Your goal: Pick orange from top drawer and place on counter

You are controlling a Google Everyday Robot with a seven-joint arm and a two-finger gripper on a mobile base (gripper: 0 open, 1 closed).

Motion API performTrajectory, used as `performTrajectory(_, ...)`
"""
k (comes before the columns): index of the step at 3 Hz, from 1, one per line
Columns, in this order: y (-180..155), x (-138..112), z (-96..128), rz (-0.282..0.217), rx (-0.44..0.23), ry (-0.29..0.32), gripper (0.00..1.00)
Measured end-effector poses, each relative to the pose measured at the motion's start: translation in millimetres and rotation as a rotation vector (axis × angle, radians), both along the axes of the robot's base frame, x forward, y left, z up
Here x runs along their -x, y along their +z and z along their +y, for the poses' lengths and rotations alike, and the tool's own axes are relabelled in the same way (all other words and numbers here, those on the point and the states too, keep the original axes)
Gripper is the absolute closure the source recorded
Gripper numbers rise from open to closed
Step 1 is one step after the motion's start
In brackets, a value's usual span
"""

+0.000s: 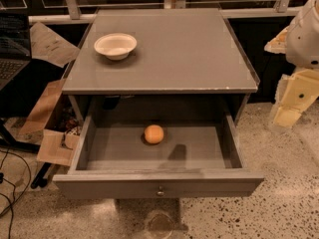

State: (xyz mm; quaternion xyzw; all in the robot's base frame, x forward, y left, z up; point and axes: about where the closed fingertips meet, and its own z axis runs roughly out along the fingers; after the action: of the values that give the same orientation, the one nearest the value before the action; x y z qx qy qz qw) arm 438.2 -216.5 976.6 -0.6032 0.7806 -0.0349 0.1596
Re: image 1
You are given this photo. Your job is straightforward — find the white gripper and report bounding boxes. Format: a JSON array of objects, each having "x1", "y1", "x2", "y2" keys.
[{"x1": 264, "y1": 28, "x2": 319, "y2": 127}]

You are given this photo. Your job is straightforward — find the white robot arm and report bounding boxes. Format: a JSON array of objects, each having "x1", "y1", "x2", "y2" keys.
[{"x1": 264, "y1": 0, "x2": 319, "y2": 127}]

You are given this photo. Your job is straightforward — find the open cardboard box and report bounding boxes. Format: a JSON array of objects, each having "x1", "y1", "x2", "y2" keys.
[{"x1": 20, "y1": 80, "x2": 82, "y2": 166}]

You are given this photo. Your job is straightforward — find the white railing bar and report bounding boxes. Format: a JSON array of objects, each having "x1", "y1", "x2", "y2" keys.
[{"x1": 27, "y1": 5, "x2": 319, "y2": 26}]

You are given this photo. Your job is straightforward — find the metal drawer knob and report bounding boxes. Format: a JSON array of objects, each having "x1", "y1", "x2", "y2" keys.
[{"x1": 157, "y1": 186, "x2": 164, "y2": 197}]

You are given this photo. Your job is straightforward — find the black table leg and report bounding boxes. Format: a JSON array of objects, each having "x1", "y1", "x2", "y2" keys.
[{"x1": 0, "y1": 119, "x2": 51, "y2": 189}]

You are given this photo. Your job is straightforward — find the white paper bowl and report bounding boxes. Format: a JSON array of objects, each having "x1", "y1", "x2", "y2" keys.
[{"x1": 94, "y1": 33, "x2": 138, "y2": 61}]

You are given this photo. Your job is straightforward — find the black floor cables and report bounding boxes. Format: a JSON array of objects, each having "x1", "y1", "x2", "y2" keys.
[{"x1": 0, "y1": 146, "x2": 33, "y2": 239}]

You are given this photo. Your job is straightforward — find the black laptop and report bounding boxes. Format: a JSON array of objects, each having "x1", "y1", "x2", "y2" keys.
[{"x1": 0, "y1": 11, "x2": 32, "y2": 90}]

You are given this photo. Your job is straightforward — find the open grey top drawer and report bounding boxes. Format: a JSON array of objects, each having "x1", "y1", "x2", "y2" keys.
[{"x1": 54, "y1": 114, "x2": 264, "y2": 199}]

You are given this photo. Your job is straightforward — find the grey cabinet with counter top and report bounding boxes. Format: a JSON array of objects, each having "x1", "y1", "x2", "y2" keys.
[{"x1": 63, "y1": 8, "x2": 259, "y2": 120}]

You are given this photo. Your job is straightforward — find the crumpled brown paper sheet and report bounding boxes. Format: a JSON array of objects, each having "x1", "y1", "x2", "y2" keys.
[{"x1": 30, "y1": 22, "x2": 80, "y2": 68}]

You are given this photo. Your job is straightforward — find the orange fruit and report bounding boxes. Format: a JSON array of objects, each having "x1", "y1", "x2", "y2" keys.
[{"x1": 144, "y1": 124, "x2": 164, "y2": 144}]

